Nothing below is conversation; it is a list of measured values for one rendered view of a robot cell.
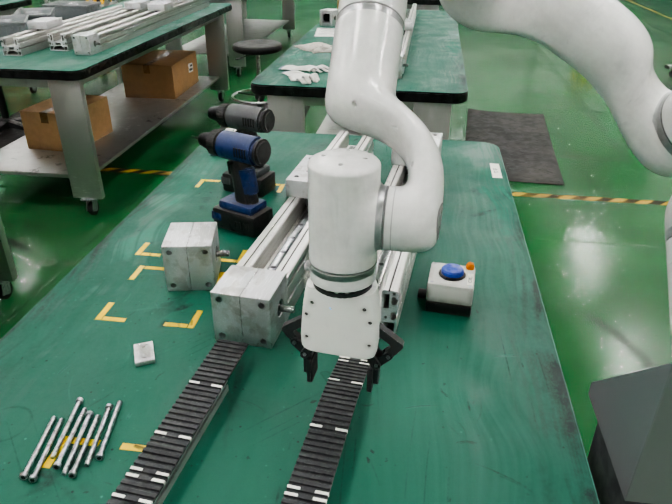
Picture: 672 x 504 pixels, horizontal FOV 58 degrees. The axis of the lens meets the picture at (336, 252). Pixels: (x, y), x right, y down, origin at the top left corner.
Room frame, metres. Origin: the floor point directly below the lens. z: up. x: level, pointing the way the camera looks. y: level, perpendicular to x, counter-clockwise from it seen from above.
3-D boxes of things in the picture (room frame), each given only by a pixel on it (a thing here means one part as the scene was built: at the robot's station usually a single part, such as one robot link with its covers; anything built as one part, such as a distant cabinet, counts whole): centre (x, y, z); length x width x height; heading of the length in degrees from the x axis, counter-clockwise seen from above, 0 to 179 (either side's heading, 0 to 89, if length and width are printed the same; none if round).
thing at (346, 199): (0.65, -0.01, 1.09); 0.09 x 0.08 x 0.13; 80
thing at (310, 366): (0.66, 0.04, 0.87); 0.03 x 0.03 x 0.07; 76
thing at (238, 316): (0.84, 0.13, 0.83); 0.12 x 0.09 x 0.10; 76
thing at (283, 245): (1.28, 0.04, 0.82); 0.80 x 0.10 x 0.09; 166
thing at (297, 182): (1.28, 0.04, 0.87); 0.16 x 0.11 x 0.07; 166
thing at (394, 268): (1.23, -0.15, 0.82); 0.80 x 0.10 x 0.09; 166
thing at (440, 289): (0.93, -0.20, 0.81); 0.10 x 0.08 x 0.06; 76
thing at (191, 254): (1.01, 0.26, 0.83); 0.11 x 0.10 x 0.10; 94
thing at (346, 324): (0.65, -0.01, 0.95); 0.10 x 0.07 x 0.11; 76
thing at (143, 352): (0.77, 0.31, 0.78); 0.05 x 0.03 x 0.01; 19
